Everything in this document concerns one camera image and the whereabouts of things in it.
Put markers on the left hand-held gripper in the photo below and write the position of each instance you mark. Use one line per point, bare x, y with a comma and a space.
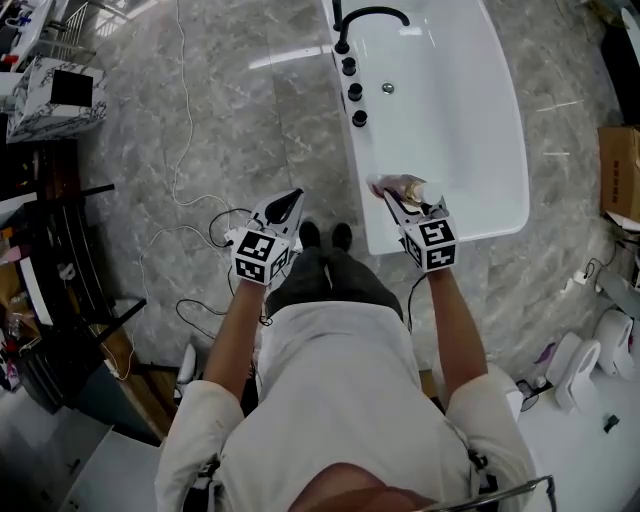
260, 255

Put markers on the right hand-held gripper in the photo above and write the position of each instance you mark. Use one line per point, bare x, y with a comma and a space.
435, 245

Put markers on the small beige bottle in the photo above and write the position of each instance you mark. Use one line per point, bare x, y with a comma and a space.
400, 184

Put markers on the white bathtub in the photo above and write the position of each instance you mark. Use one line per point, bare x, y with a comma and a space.
440, 125

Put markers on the person's right forearm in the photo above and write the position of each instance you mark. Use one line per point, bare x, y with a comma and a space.
455, 335

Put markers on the person's left forearm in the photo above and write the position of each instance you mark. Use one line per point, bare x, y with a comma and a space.
235, 335

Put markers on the person's left black shoe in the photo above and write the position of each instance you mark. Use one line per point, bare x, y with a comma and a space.
310, 235

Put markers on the person's black shoe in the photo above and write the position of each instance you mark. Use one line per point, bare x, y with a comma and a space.
342, 235
310, 235

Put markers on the person's right black shoe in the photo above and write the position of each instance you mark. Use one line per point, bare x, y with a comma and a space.
342, 235

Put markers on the person's dark trousers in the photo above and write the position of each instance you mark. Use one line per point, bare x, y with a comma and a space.
340, 280

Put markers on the black faucet knob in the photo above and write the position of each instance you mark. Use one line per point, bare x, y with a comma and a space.
348, 65
359, 118
355, 91

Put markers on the white power adapter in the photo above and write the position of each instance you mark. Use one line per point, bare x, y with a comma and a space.
577, 280

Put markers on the purple small item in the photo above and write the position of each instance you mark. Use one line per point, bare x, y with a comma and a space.
545, 354

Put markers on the person's white shirt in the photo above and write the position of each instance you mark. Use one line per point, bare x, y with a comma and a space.
350, 400

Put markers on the black curved faucet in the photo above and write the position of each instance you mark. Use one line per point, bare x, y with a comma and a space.
370, 12

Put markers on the brown cardboard box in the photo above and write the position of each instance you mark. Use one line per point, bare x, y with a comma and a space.
620, 170

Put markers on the white toilet model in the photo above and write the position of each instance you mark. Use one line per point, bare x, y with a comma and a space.
575, 372

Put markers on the black metal rack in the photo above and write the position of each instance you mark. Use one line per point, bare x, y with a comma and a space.
55, 260

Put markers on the white round appliance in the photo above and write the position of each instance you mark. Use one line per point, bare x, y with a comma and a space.
615, 345

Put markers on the black oval tub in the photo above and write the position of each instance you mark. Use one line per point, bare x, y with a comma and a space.
625, 75

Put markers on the marble pattern cabinet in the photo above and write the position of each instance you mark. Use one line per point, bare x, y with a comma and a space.
35, 105

